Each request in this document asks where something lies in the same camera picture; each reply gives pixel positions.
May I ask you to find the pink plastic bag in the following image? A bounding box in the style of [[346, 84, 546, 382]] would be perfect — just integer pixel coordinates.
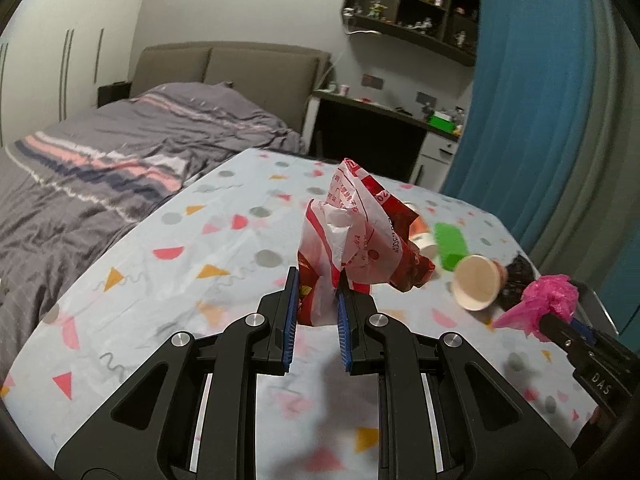
[[492, 274, 579, 342]]

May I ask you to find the black plastic bag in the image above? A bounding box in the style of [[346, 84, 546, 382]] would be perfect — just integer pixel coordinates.
[[497, 255, 536, 311]]

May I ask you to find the red white plastic bag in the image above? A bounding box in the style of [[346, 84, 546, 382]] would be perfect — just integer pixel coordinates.
[[297, 158, 435, 326]]

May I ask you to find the blue curtain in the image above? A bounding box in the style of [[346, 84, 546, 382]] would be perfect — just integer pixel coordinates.
[[444, 0, 639, 349]]

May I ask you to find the white drawer cabinet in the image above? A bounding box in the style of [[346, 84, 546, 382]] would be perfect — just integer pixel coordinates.
[[409, 132, 458, 192]]

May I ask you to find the dark top desk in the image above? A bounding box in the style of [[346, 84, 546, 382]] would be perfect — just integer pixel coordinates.
[[303, 90, 459, 182]]

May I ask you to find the green box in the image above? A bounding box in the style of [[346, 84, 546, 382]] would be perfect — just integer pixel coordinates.
[[428, 112, 457, 133]]

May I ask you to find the grey upholstered headboard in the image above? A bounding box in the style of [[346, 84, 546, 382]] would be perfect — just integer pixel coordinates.
[[129, 41, 331, 132]]

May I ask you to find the grey striped duvet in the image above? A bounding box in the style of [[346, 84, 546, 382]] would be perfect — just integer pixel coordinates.
[[1, 82, 304, 370]]

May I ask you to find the black nightstand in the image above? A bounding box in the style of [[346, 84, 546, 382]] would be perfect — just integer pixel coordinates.
[[96, 81, 131, 107]]

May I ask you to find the white wardrobe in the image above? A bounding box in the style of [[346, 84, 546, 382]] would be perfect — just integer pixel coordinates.
[[1, 0, 142, 144]]

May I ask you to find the dark wall shelf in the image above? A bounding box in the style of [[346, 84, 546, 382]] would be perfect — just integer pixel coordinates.
[[342, 0, 480, 67]]

